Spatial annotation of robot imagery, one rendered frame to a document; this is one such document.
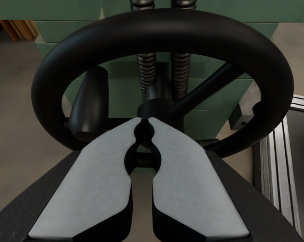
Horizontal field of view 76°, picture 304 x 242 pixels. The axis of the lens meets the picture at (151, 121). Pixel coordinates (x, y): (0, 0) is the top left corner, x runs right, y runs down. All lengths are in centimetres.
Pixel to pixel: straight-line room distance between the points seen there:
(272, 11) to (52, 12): 34
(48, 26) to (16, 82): 129
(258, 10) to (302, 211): 81
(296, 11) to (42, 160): 118
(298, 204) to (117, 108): 80
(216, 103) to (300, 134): 70
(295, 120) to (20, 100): 161
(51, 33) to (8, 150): 104
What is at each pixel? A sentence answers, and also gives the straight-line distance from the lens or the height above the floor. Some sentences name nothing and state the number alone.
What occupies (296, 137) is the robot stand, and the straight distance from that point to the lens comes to 115.
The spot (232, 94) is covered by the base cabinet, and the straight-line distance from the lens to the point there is 52.
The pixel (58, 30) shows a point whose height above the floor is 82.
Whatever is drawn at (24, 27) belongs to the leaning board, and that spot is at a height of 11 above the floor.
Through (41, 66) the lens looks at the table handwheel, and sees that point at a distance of 19.
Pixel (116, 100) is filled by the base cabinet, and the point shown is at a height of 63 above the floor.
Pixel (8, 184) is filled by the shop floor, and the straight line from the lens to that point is 127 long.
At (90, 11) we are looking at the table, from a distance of 36.
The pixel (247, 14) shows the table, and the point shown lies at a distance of 38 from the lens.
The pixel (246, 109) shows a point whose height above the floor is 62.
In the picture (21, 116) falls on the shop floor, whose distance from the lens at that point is 145.
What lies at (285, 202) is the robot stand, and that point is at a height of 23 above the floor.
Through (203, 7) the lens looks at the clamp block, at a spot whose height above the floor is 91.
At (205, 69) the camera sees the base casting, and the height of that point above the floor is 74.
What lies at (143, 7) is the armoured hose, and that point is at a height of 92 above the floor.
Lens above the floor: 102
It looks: 59 degrees down
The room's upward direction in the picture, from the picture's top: 2 degrees clockwise
